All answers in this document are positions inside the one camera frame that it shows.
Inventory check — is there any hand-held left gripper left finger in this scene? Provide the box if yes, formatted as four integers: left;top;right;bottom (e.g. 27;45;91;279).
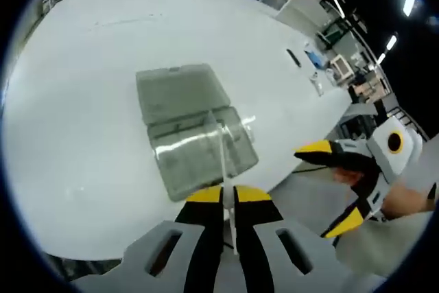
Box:
70;185;224;293

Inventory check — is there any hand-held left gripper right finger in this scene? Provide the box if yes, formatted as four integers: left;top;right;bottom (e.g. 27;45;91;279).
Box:
233;185;375;293

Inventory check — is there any clear plastic divider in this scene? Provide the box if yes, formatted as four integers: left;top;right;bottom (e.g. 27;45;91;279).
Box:
205;110;257;257

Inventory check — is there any clear plastic organizer box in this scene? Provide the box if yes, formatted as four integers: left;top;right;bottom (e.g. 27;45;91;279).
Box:
135;62;260;203

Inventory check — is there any person's right hand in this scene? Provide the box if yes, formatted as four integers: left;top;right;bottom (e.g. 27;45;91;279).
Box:
331;165;439;221

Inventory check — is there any person's pale shirt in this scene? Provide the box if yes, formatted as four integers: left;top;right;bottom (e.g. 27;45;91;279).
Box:
334;210;438;279

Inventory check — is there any white game controller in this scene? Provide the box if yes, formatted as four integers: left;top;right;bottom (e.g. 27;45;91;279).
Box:
308;71;325;97

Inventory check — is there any blue packet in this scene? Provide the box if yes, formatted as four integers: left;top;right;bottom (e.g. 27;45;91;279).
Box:
304;49;327;69

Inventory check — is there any black oblong remote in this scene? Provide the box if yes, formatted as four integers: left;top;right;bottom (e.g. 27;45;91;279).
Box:
286;48;302;67

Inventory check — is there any white desk partition panel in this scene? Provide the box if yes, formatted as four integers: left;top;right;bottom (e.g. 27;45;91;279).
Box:
276;0;335;35

